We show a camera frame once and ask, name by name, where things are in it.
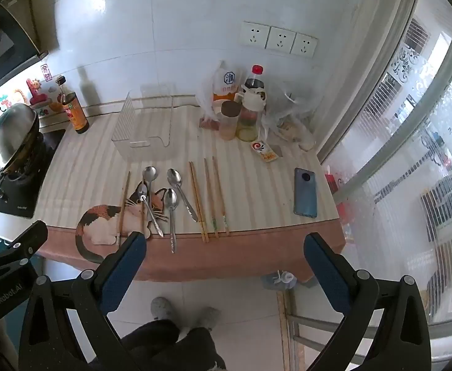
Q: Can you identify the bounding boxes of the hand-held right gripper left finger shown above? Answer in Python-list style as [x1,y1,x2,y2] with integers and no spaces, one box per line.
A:
[19,231,161,371]

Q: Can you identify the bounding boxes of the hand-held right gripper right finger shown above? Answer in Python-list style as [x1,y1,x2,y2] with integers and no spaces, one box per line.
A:
[303,232,431,371]

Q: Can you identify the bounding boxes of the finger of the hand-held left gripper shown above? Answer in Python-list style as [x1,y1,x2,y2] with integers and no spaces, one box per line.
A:
[0,220,49,277]

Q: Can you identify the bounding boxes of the wooden chopstick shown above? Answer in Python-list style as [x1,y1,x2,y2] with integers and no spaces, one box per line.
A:
[189,161,210,243]
[116,171,131,246]
[211,156,230,236]

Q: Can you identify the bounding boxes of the small metal spoon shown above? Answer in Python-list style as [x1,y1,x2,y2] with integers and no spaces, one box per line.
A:
[138,185,164,237]

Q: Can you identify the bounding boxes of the small metal spoons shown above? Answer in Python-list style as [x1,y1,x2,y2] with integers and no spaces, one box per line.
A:
[204,158,220,239]

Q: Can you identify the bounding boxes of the clear plastic container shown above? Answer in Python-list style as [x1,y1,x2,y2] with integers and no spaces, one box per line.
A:
[111,88,175,150]

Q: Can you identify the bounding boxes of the crumpled plastic bag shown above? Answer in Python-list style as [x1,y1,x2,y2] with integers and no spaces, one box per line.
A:
[262,271,298,290]

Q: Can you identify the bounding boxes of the black gas stove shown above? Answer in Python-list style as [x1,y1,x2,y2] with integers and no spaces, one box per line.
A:
[0,128,66,219]

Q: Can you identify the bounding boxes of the grey slipper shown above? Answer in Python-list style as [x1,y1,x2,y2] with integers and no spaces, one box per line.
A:
[199,307,221,329]
[151,297,174,321]

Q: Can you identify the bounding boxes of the blue smartphone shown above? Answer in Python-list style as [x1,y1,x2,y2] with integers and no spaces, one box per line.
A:
[293,168,318,218]

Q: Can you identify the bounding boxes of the person's dark trousers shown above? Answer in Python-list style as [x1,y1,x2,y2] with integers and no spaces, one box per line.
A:
[120,319,227,371]

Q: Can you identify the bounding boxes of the black wok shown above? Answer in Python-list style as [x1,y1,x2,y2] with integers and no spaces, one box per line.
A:
[0,129,47,217]

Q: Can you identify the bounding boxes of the steel wok lid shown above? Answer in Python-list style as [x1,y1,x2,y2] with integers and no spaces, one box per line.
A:
[0,104,40,173]

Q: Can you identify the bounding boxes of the striped cat print tablecloth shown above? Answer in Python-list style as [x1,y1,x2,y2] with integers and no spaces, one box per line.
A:
[36,102,346,283]

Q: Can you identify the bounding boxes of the glass sliding door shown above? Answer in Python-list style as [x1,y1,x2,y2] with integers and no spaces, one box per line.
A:
[319,0,452,337]

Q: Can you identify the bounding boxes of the small seasoning sachet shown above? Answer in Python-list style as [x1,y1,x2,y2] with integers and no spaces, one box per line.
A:
[250,140,280,163]

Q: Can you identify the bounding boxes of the dark soy sauce bottle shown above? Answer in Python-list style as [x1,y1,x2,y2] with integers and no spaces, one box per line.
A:
[55,76,91,135]

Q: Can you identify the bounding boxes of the clear plastic bag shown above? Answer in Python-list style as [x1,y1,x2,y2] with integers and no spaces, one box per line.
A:
[262,81,317,151]

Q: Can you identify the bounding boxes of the brown lid spice jar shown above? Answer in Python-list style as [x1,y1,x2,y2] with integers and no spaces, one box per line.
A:
[220,100,242,140]

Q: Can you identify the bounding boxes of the black range hood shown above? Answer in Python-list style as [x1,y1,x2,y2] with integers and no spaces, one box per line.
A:
[0,0,49,97]

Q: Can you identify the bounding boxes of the plastic bag with salt packet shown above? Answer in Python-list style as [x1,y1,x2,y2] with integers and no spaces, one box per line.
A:
[196,61,246,124]

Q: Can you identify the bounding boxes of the metal rack frame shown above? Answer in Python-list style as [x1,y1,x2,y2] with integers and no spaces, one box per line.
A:
[276,290,381,371]

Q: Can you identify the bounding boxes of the colourful wall stickers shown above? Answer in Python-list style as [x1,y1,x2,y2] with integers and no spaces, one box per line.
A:
[0,64,70,124]

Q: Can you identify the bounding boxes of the white wall outlet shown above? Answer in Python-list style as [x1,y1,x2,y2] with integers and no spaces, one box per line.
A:
[290,33,319,58]
[265,26,297,53]
[238,22,270,48]

